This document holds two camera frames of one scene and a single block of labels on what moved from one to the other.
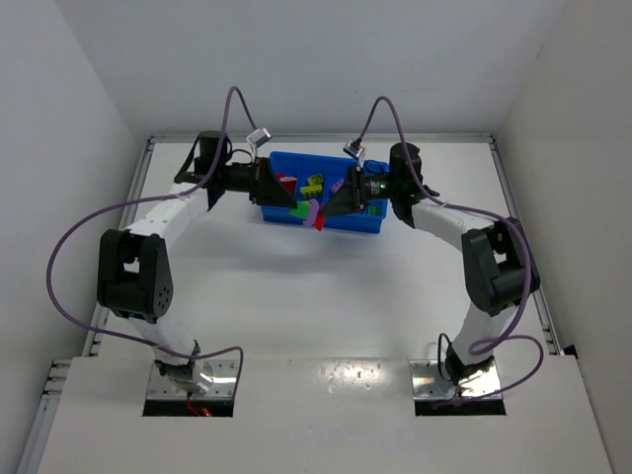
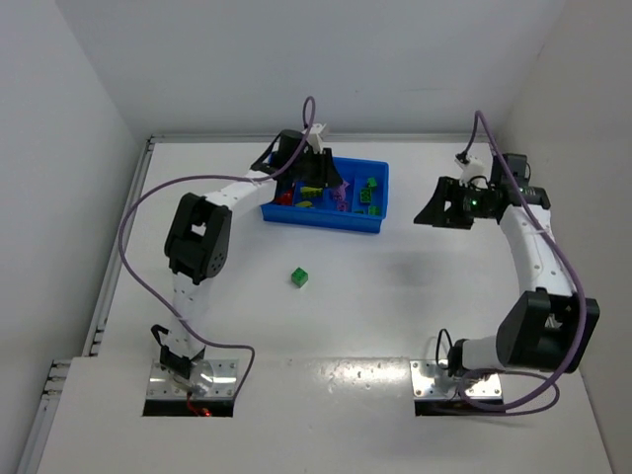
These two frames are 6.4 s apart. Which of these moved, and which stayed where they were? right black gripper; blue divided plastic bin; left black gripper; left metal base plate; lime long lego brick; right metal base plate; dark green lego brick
Moved: dark green lego brick; left black gripper; right black gripper
Stayed: right metal base plate; blue divided plastic bin; left metal base plate; lime long lego brick
